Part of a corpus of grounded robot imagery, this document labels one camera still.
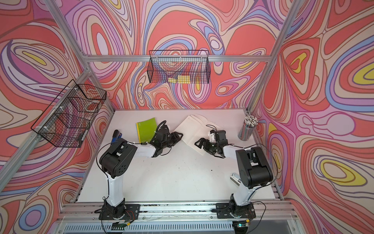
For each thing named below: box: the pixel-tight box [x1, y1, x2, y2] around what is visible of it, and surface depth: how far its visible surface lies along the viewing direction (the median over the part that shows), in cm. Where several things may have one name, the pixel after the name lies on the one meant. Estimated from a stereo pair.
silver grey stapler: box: [229, 172, 242, 187], surface depth 84 cm
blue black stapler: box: [111, 129, 123, 143], surface depth 102 cm
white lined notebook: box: [173, 114, 223, 156], surface depth 106 cm
